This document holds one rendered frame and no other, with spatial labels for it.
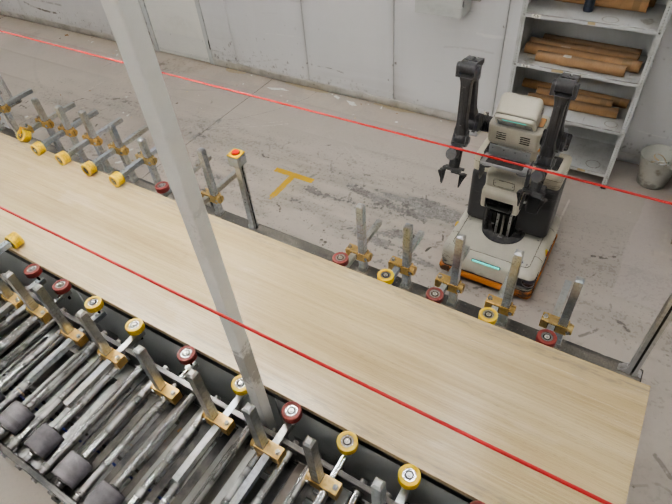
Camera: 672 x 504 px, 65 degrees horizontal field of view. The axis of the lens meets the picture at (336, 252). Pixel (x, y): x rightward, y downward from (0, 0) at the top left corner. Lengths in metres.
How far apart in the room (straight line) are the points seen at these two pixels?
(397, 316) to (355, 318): 0.19
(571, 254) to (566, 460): 2.19
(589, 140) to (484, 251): 1.81
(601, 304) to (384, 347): 1.92
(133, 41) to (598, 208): 3.84
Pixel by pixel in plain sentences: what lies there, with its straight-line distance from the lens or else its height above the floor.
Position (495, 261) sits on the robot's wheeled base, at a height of 0.28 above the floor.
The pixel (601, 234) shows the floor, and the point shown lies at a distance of 4.28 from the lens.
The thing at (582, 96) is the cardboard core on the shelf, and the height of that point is 0.59.
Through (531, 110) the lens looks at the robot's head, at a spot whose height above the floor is 1.35.
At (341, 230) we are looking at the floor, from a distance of 4.04.
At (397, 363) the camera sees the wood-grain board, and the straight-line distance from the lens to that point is 2.20.
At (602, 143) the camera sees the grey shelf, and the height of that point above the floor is 0.14.
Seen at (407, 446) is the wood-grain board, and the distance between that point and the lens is 2.03.
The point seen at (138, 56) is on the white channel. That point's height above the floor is 2.32.
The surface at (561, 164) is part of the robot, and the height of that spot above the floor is 0.81.
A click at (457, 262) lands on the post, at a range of 2.42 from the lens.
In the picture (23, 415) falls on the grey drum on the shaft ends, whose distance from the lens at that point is 2.62.
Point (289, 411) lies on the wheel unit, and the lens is 2.11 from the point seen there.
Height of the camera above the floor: 2.75
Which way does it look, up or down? 45 degrees down
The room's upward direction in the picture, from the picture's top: 6 degrees counter-clockwise
